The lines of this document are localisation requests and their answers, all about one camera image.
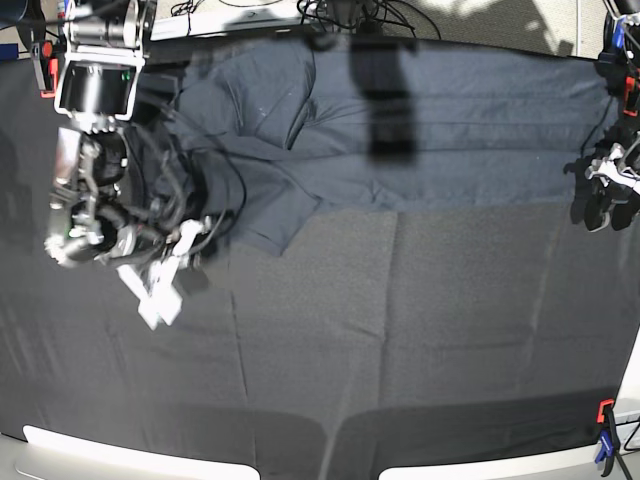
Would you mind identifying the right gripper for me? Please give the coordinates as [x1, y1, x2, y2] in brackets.
[101, 216, 213, 305]

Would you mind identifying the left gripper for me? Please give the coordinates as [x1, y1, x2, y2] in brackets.
[565, 142, 639, 233]

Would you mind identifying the dark navy t-shirt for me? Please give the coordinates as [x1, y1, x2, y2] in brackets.
[147, 38, 618, 255]

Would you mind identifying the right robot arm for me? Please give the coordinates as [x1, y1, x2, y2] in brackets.
[44, 1, 213, 308]

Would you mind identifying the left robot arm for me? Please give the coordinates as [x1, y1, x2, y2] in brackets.
[565, 1, 639, 233]

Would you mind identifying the orange clamp far right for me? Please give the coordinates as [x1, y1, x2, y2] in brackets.
[622, 75, 639, 117]

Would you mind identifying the orange clamp far left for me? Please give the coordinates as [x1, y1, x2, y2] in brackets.
[30, 40, 59, 99]

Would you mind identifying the black table cloth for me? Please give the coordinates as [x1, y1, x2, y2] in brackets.
[1, 36, 639, 479]

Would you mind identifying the orange blue clamp near right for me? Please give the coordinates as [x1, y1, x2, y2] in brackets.
[594, 398, 633, 480]

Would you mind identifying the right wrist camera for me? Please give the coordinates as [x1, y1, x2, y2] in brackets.
[138, 285, 183, 331]

